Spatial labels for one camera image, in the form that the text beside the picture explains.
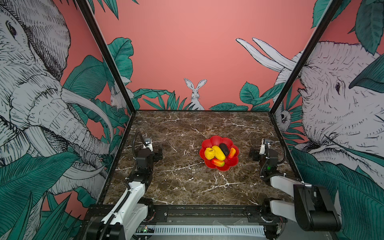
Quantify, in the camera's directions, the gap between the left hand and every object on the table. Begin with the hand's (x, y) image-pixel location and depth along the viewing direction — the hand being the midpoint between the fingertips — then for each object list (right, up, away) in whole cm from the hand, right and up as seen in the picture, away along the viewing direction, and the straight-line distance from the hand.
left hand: (149, 144), depth 83 cm
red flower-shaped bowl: (+40, 0, +16) cm, 43 cm away
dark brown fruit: (+45, -4, +13) cm, 47 cm away
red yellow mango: (+40, -12, +7) cm, 42 cm away
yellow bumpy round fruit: (+35, -7, +7) cm, 36 cm away
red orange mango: (+50, -6, +9) cm, 51 cm away
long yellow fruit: (+41, -7, +9) cm, 42 cm away
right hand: (+65, -1, +6) cm, 65 cm away
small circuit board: (+2, -39, -13) cm, 41 cm away
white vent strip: (+55, -40, -13) cm, 69 cm away
